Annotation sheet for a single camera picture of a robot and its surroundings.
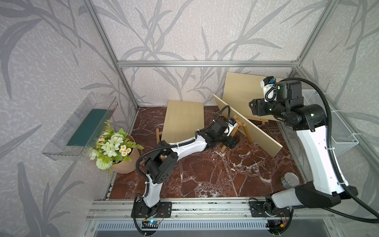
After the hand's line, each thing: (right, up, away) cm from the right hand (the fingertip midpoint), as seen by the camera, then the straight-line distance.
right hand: (255, 101), depth 66 cm
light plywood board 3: (-38, -9, +44) cm, 59 cm away
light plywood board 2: (+2, -16, +3) cm, 16 cm away
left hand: (-4, -19, +19) cm, 27 cm away
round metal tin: (+24, -41, +13) cm, 49 cm away
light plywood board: (+5, +14, +38) cm, 41 cm away
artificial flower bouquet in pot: (-61, -21, -3) cm, 65 cm away
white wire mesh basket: (+39, -16, -1) cm, 42 cm away
